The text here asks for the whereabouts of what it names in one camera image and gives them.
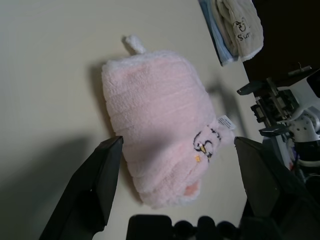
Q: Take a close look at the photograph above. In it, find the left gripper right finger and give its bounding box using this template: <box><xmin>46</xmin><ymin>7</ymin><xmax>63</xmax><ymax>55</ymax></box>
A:
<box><xmin>233</xmin><ymin>136</ymin><xmax>320</xmax><ymax>240</ymax></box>

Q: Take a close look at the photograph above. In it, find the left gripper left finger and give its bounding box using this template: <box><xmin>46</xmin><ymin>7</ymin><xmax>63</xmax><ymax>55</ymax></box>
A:
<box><xmin>37</xmin><ymin>136</ymin><xmax>125</xmax><ymax>240</ymax></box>

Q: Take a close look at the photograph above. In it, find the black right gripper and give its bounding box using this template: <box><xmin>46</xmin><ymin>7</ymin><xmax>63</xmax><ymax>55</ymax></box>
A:
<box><xmin>236</xmin><ymin>77</ymin><xmax>301</xmax><ymax>137</ymax></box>

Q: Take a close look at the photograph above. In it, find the pink terry towel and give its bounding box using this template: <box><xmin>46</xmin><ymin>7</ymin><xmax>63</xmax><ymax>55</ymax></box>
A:
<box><xmin>101</xmin><ymin>34</ymin><xmax>237</xmax><ymax>210</ymax></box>

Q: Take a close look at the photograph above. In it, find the folded beige towel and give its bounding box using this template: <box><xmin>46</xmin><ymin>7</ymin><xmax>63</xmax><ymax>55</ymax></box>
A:
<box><xmin>216</xmin><ymin>0</ymin><xmax>265</xmax><ymax>62</ymax></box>

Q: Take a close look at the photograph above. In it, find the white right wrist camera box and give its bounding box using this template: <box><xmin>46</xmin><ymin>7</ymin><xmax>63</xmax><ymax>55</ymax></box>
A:
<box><xmin>291</xmin><ymin>71</ymin><xmax>320</xmax><ymax>121</ymax></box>

